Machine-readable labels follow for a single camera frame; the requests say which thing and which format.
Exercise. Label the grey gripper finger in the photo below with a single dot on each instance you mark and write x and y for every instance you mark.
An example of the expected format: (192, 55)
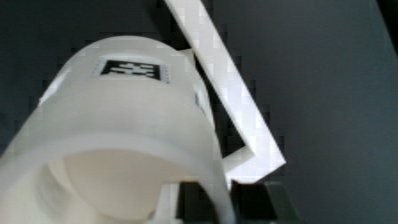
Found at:
(261, 204)

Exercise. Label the white lamp shade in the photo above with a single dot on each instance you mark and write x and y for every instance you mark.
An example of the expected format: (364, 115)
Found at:
(117, 137)

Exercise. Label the white right rail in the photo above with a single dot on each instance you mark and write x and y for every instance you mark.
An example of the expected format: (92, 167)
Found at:
(254, 160)

